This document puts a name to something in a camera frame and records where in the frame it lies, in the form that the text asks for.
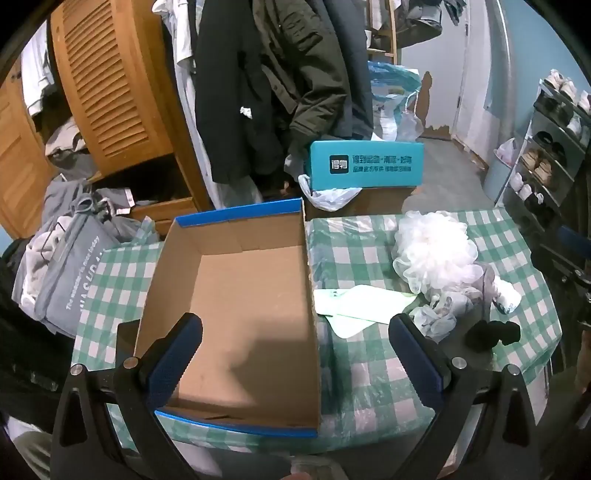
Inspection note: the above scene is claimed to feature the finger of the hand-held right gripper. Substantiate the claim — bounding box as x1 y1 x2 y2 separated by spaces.
556 226 591 257
533 247 591 289

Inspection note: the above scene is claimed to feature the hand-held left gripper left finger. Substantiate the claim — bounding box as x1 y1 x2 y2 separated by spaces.
51 312 204 480

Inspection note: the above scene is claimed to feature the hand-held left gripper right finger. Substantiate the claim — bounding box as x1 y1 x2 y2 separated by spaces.
388 313 550 480

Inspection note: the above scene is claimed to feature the black sock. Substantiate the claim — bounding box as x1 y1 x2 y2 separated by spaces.
464 320 522 352

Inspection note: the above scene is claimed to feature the blue-edged cardboard shoe box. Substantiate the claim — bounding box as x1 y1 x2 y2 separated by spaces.
134 198 322 439

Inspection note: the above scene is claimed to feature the white mesh bath pouf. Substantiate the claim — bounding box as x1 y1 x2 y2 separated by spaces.
392 210 481 296

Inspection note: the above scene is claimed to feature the patterned crumpled cloth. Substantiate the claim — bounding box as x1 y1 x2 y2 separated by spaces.
409 288 476 343

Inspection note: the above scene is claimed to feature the white sock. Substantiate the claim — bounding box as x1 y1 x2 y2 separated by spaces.
492 277 522 315

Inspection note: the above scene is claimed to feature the light green paper sheet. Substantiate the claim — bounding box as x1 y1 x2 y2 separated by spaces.
314 285 416 337

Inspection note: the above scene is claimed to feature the light blue trash bin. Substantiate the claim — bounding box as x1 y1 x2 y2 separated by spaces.
480 152 513 206

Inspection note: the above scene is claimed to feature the metal shoe rack with shoes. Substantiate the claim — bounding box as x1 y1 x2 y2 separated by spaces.
501 69 591 232

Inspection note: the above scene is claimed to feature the pink plastic bag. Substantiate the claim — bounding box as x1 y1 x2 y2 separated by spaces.
495 137 518 167

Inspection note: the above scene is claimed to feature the green checkered tablecloth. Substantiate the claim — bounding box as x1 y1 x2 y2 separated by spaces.
71 208 561 457

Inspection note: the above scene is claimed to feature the grey tote bag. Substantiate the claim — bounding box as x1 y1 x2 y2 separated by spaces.
11 180 160 337

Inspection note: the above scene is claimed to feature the brown cardboard box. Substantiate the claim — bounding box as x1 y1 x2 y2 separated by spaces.
305 185 419 221

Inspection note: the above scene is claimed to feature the white plastic bag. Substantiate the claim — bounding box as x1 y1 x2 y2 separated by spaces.
298 174 363 213

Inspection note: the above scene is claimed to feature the teal box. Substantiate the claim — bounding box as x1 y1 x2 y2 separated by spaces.
308 140 424 191

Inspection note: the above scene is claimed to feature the blue plastic bag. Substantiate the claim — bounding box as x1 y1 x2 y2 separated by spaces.
367 60 423 141

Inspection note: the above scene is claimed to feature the wooden louvered wardrobe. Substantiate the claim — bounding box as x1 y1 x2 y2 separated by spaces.
0 0 213 241

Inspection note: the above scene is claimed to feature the wooden ladder shelf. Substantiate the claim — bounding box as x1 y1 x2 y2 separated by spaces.
365 0 398 63

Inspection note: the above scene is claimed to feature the white hanging shirt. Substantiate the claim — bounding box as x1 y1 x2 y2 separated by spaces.
152 0 218 208

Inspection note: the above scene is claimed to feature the olive hanging jacket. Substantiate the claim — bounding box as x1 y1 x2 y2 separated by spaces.
259 0 375 153

